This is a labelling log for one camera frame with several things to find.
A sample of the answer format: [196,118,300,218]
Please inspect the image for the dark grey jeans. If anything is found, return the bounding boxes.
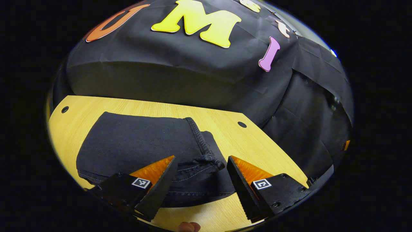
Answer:
[76,111,237,208]

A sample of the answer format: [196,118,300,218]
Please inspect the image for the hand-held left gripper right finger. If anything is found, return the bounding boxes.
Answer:
[227,155,311,223]

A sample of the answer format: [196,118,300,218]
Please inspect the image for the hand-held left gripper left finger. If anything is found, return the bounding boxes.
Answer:
[85,155,178,222]

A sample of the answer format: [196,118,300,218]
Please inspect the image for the black backdrop cloth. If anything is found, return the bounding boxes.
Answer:
[51,0,354,181]

